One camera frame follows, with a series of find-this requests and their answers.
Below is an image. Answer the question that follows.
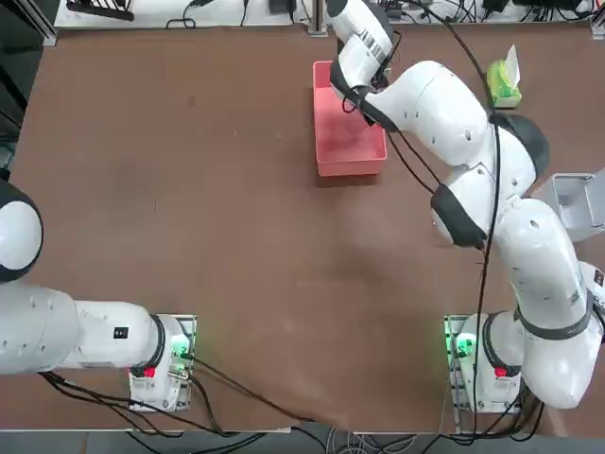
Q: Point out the white tissue sheet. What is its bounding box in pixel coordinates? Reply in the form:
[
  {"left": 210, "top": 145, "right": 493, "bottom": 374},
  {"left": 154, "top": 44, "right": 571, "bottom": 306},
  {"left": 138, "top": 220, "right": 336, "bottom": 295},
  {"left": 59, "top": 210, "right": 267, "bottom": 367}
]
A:
[{"left": 503, "top": 44, "right": 522, "bottom": 89}]

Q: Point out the pink plastic container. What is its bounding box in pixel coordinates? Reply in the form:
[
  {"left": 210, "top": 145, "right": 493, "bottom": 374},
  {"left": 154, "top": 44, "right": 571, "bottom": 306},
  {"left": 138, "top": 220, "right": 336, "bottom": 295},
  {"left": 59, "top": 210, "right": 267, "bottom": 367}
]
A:
[{"left": 311, "top": 60, "right": 389, "bottom": 179}]

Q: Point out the green tissue pack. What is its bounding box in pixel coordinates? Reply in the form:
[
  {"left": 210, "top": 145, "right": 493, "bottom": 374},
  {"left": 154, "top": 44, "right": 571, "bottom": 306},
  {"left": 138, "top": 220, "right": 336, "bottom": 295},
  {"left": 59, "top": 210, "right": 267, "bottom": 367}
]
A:
[{"left": 486, "top": 44, "right": 524, "bottom": 109}]

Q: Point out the white bin with flip lid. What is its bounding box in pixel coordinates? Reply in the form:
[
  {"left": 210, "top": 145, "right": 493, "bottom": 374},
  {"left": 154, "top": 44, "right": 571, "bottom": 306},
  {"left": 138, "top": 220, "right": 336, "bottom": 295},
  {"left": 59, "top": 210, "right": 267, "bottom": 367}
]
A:
[{"left": 538, "top": 172, "right": 605, "bottom": 245}]

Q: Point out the black base cable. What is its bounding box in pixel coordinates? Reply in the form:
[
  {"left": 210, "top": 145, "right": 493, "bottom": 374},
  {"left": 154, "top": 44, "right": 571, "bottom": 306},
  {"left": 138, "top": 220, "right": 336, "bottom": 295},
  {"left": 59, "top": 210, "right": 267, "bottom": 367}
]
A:
[{"left": 188, "top": 357, "right": 316, "bottom": 423}]

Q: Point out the aluminium frame post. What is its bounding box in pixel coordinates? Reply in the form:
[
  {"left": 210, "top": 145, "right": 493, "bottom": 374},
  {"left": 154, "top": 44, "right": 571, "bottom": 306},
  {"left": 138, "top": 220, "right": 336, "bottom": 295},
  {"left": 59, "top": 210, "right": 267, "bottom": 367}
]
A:
[{"left": 309, "top": 0, "right": 328, "bottom": 37}]

